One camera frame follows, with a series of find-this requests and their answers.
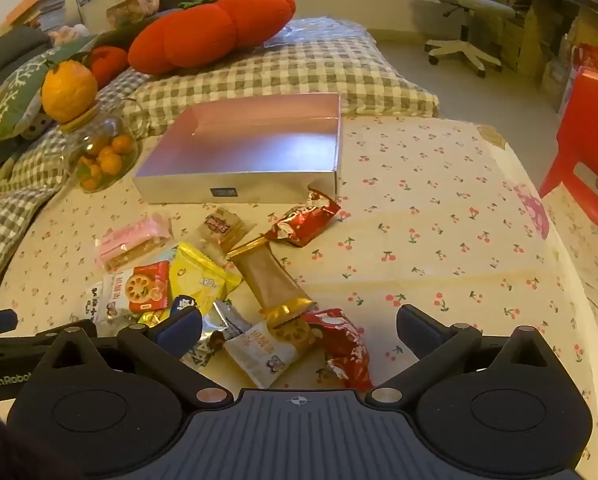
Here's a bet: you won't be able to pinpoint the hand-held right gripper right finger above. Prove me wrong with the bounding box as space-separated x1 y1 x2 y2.
368 304 561 407

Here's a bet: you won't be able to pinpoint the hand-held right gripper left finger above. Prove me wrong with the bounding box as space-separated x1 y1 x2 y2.
39 305 232 408

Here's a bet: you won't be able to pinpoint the yellow snack packet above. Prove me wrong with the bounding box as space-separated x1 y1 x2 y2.
169 242 242 318

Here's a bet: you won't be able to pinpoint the silver snack packet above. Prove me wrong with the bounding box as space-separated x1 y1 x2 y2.
179 300 252 368

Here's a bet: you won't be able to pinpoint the orange white biscuit packet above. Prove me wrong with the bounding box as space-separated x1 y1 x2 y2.
104 261 172 318
223 316 325 390

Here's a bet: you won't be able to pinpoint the red snack packet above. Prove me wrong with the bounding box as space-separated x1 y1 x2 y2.
301 307 375 393
261 187 342 247

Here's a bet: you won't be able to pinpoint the pink wafer packet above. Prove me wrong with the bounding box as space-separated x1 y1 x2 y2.
95 212 176 273

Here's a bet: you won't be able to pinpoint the gold brown bar packet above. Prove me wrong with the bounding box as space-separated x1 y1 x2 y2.
227 236 317 328

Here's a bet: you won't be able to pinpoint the clear brown-label cake packet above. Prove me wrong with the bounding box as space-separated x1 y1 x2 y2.
196 207 257 266

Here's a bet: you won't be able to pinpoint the silver cardboard box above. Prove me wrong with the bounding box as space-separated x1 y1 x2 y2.
131 92 342 206

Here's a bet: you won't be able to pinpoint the small gold candy wrapper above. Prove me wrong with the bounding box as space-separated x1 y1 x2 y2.
136 310 172 328

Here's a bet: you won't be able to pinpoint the cherry print bedsheet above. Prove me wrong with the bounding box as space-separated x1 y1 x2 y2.
0 115 598 480

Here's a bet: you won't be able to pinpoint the pile of small oranges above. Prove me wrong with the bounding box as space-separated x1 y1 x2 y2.
76 132 132 192

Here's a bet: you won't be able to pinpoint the spotted plush toy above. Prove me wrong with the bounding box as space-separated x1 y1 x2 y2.
19 110 54 141

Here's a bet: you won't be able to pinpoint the glass jar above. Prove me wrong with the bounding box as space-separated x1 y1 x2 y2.
64 105 144 193

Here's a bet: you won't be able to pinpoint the cork jar lid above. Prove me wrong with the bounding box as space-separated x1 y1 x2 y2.
59 102 102 133

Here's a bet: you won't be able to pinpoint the green leaf-pattern pillow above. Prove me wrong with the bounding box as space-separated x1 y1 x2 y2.
0 35 97 153

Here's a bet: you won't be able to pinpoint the large orange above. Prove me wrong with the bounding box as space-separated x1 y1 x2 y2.
41 60 100 123

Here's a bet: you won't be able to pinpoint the grey checkered quilt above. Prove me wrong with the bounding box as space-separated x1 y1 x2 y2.
0 16 440 313

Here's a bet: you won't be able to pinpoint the small red tomato cushion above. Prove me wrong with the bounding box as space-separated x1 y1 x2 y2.
81 46 130 88

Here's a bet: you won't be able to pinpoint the red plastic stool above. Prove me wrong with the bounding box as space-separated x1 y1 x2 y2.
539 66 598 238

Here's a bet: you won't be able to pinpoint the grey sofa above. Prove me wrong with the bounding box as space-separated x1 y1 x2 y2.
0 25 52 91

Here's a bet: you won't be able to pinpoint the large red tomato cushion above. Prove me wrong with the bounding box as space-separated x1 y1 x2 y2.
128 0 297 76

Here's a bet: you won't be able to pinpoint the pink plush toy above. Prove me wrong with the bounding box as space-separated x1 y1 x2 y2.
46 24 90 47

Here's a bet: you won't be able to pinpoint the clear plastic bag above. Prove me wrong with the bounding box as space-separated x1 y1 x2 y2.
264 17 330 51

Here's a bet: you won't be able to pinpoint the cardboard boxes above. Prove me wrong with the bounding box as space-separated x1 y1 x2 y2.
499 0 580 91

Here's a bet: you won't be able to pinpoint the cream printed pouch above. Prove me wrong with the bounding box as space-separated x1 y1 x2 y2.
106 0 161 28

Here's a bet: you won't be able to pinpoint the stack of books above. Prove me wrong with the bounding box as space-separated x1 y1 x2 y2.
0 0 67 36

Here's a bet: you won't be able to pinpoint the red paper bag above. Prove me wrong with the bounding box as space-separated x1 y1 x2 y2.
570 44 598 78

